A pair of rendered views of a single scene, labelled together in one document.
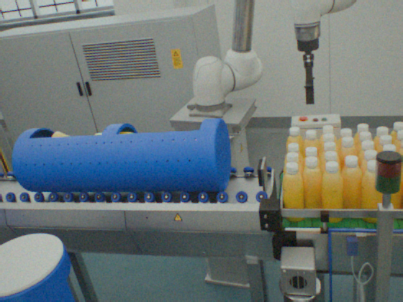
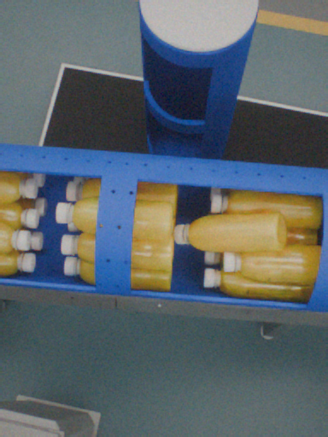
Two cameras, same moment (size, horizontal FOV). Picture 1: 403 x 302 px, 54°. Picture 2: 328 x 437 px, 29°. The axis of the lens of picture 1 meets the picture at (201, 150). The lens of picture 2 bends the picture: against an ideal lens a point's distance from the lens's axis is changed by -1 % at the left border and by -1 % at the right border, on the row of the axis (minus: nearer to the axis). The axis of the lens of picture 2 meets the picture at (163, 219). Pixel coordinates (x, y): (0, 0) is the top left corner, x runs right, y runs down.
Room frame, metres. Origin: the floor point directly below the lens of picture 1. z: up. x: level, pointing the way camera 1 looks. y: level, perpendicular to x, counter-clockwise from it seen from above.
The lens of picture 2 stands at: (1.87, 0.34, 2.35)
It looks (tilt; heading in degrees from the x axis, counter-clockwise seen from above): 75 degrees down; 167
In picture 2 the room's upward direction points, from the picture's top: straight up
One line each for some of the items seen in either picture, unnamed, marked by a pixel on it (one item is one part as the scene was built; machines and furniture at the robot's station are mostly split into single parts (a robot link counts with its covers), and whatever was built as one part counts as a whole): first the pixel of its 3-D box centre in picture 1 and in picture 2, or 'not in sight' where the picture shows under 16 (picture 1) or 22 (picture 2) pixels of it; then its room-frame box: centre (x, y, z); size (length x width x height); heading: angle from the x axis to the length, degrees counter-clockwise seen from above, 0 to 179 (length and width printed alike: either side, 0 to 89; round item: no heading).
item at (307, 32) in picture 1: (307, 30); not in sight; (1.41, -0.44, 1.50); 0.09 x 0.09 x 0.06
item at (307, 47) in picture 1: (308, 51); not in sight; (1.41, -0.44, 1.43); 0.08 x 0.07 x 0.09; 163
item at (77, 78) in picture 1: (106, 103); not in sight; (3.59, 0.79, 0.72); 2.15 x 0.54 x 1.45; 66
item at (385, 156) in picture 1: (387, 182); not in sight; (0.89, -0.48, 1.18); 0.06 x 0.06 x 0.16
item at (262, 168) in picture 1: (263, 176); not in sight; (1.35, -0.22, 0.99); 0.10 x 0.02 x 0.12; 162
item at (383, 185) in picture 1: (387, 180); not in sight; (0.89, -0.48, 1.18); 0.06 x 0.06 x 0.05
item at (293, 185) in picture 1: (293, 193); not in sight; (1.18, -0.29, 1.00); 0.07 x 0.07 x 0.20
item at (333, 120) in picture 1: (315, 129); not in sight; (1.56, -0.50, 1.05); 0.20 x 0.10 x 0.10; 72
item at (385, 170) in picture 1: (388, 165); not in sight; (0.89, -0.48, 1.23); 0.06 x 0.06 x 0.04
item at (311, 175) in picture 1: (312, 187); not in sight; (1.20, -0.37, 1.00); 0.07 x 0.07 x 0.20
